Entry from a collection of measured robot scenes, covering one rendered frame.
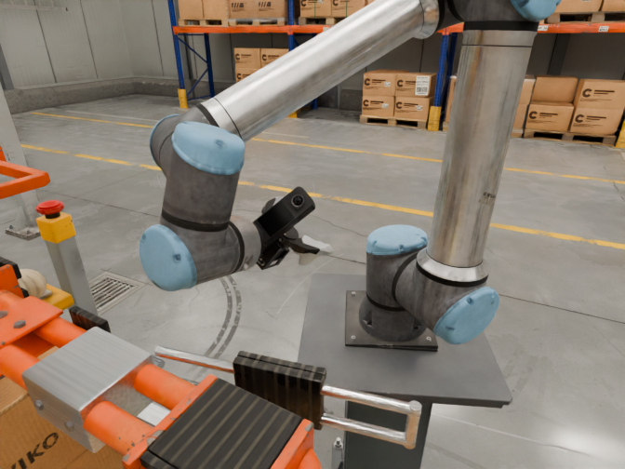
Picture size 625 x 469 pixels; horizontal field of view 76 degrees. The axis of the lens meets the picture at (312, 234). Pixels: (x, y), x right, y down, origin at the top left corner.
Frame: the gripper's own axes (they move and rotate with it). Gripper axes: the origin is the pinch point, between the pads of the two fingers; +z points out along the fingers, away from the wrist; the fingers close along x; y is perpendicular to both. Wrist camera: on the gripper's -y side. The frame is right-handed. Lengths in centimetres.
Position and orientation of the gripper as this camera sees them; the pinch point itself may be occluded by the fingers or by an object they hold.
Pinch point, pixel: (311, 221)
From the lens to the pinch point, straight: 82.5
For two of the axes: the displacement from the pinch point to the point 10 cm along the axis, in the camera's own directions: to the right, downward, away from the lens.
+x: 6.3, 7.2, -2.7
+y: -5.8, 6.8, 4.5
